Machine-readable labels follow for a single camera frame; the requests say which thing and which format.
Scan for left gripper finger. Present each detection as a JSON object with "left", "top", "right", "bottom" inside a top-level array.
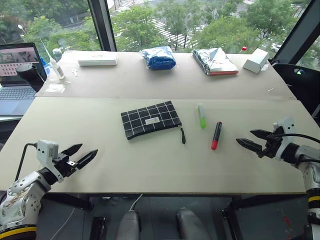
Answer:
[
  {"left": 75, "top": 149, "right": 99, "bottom": 170},
  {"left": 61, "top": 143, "right": 84, "bottom": 156}
]

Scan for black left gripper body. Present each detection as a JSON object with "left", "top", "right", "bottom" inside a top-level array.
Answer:
[{"left": 53, "top": 151, "right": 80, "bottom": 179}]

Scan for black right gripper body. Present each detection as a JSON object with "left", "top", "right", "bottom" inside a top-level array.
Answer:
[{"left": 256, "top": 131, "right": 284, "bottom": 160}]

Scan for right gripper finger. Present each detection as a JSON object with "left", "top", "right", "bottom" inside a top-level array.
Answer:
[
  {"left": 235, "top": 138, "right": 264, "bottom": 154},
  {"left": 249, "top": 128, "right": 272, "bottom": 141}
]

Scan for black marker with red cap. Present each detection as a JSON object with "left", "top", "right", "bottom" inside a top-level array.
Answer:
[{"left": 210, "top": 121, "right": 224, "bottom": 151}]

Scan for green highlighter pen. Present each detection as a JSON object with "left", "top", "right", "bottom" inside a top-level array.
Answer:
[{"left": 197, "top": 103, "right": 208, "bottom": 130}]

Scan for black white-grid pencil case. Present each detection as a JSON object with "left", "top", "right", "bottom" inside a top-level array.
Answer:
[{"left": 120, "top": 100, "right": 187, "bottom": 146}]

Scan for laptop computer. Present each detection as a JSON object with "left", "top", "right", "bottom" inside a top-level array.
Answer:
[{"left": 0, "top": 42, "right": 48, "bottom": 116}]

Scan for clear plastic bag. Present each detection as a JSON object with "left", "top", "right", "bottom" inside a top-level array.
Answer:
[{"left": 45, "top": 79, "right": 67, "bottom": 94}]

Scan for small white cardboard box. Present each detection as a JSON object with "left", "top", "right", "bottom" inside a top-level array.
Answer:
[{"left": 242, "top": 47, "right": 270, "bottom": 74}]

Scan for white tube with long nozzle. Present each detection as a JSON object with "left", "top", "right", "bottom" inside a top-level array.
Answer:
[{"left": 39, "top": 38, "right": 67, "bottom": 81}]

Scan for silver foil package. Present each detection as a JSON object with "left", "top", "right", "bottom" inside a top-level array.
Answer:
[{"left": 191, "top": 47, "right": 240, "bottom": 77}]

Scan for black round device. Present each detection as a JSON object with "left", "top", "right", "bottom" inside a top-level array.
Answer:
[{"left": 15, "top": 63, "right": 47, "bottom": 93}]

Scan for blue packet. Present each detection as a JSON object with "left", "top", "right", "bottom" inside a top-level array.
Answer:
[{"left": 39, "top": 56, "right": 52, "bottom": 75}]

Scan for flat white box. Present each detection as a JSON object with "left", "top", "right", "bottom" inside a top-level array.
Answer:
[{"left": 77, "top": 52, "right": 119, "bottom": 67}]

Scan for grey-green bottle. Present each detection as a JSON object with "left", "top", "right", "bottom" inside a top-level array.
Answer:
[{"left": 52, "top": 47, "right": 64, "bottom": 63}]

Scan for blue cloth in plastic bag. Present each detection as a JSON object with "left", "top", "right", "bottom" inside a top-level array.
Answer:
[{"left": 139, "top": 45, "right": 177, "bottom": 71}]

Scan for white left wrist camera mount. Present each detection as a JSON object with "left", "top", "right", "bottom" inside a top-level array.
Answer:
[{"left": 36, "top": 139, "right": 65, "bottom": 184}]

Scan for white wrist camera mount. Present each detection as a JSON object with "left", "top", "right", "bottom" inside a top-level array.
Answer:
[
  {"left": 36, "top": 139, "right": 65, "bottom": 184},
  {"left": 272, "top": 116, "right": 295, "bottom": 161}
]

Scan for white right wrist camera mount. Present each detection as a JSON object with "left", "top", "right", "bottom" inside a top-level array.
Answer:
[{"left": 272, "top": 116, "right": 295, "bottom": 161}]

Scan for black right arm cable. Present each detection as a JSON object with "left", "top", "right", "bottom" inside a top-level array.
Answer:
[{"left": 274, "top": 133, "right": 320, "bottom": 145}]

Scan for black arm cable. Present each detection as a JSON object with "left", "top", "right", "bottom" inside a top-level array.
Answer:
[
  {"left": 14, "top": 142, "right": 39, "bottom": 183},
  {"left": 274, "top": 133, "right": 320, "bottom": 145}
]

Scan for black table frame bar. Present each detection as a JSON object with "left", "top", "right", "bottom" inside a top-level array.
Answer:
[{"left": 41, "top": 193, "right": 94, "bottom": 211}]

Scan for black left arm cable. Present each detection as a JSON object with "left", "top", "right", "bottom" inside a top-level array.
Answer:
[{"left": 14, "top": 142, "right": 39, "bottom": 183}]

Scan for white cable under table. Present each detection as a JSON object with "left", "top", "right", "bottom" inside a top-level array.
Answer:
[{"left": 129, "top": 193, "right": 144, "bottom": 212}]

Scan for black floor bracket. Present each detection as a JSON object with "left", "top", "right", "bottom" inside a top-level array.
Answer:
[{"left": 90, "top": 215, "right": 107, "bottom": 240}]

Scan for black table leg frame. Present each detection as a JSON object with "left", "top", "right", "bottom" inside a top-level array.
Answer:
[{"left": 220, "top": 194, "right": 308, "bottom": 240}]

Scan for dark rounded shape with cable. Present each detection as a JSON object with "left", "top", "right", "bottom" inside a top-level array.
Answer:
[{"left": 116, "top": 210, "right": 141, "bottom": 240}]

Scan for slanted dark window frame post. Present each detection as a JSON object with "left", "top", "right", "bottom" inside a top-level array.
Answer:
[{"left": 271, "top": 0, "right": 320, "bottom": 64}]

